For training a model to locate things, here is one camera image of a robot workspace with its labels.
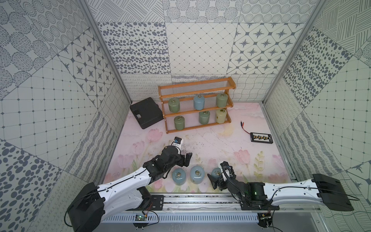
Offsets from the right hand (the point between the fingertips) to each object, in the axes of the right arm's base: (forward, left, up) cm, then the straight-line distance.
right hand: (215, 171), depth 79 cm
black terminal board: (+25, -35, -5) cm, 43 cm away
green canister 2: (+41, -6, +16) cm, 44 cm away
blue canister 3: (+39, +9, +16) cm, 43 cm away
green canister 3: (+32, +22, +4) cm, 39 cm away
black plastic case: (+45, +49, -2) cm, 67 cm away
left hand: (+7, +15, +7) cm, 18 cm away
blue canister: (-4, +20, +3) cm, 21 cm away
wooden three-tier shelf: (+39, +14, +13) cm, 43 cm away
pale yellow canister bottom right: (+38, -7, +4) cm, 39 cm away
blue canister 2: (-3, +10, +4) cm, 11 cm away
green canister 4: (+37, +5, +3) cm, 37 cm away
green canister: (+35, +25, +17) cm, 47 cm away
